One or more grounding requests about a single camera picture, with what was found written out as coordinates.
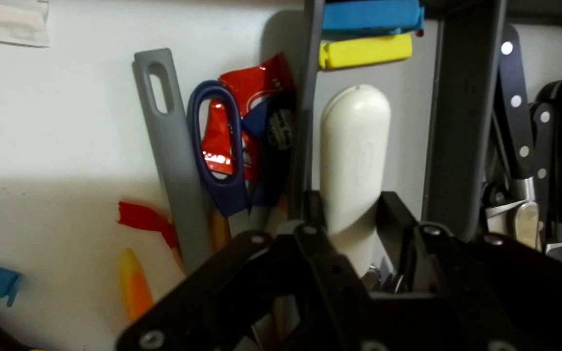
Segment open wooden drawer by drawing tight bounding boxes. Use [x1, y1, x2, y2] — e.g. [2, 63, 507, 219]
[0, 0, 562, 351]

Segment yellow clip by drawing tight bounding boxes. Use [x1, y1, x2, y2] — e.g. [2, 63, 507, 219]
[316, 32, 415, 73]

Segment black cutlery tray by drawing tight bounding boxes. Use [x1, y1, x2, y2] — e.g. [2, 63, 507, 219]
[291, 0, 562, 270]

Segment blue handled scissors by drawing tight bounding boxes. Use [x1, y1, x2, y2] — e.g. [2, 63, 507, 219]
[185, 79, 257, 221]

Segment grey spatula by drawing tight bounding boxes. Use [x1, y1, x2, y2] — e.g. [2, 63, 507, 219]
[131, 48, 214, 276]

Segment white cylindrical bottle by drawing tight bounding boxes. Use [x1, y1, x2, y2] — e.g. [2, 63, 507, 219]
[318, 83, 394, 280]

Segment red blue scissors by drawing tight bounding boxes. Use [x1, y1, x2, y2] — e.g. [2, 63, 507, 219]
[199, 54, 300, 212]

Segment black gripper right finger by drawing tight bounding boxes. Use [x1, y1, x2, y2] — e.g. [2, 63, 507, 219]
[376, 190, 562, 351]

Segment white flat strip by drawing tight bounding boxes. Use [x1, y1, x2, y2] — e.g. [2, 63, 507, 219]
[0, 0, 52, 50]

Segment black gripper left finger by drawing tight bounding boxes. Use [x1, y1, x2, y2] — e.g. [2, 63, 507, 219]
[113, 190, 388, 351]

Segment red plastic item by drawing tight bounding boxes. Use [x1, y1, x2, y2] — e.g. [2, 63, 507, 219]
[117, 200, 183, 254]

